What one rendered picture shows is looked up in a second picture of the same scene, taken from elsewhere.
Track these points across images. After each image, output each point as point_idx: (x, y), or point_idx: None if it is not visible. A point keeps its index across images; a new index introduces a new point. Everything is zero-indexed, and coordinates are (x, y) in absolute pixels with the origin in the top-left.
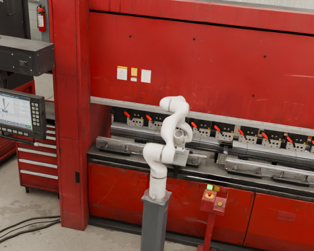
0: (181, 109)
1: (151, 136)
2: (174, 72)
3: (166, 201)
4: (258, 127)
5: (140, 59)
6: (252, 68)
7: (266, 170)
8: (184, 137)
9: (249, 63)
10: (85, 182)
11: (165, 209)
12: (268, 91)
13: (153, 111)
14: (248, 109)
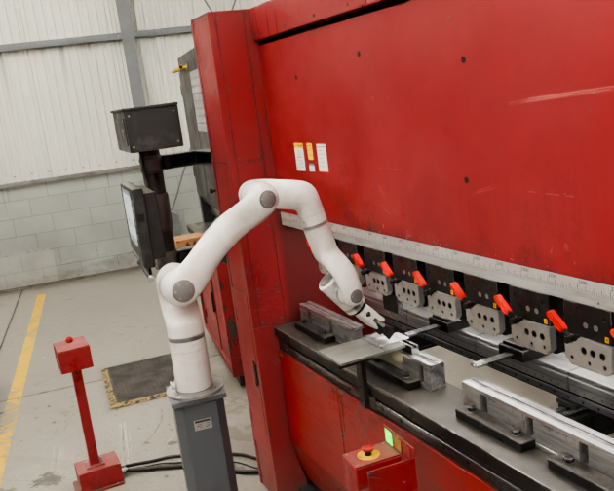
0: (244, 197)
1: (402, 318)
2: (349, 142)
3: (190, 403)
4: (494, 278)
5: (312, 121)
6: (450, 101)
7: (545, 430)
8: (338, 290)
9: (442, 89)
10: (275, 390)
11: (195, 425)
12: (490, 164)
13: (342, 238)
14: (467, 223)
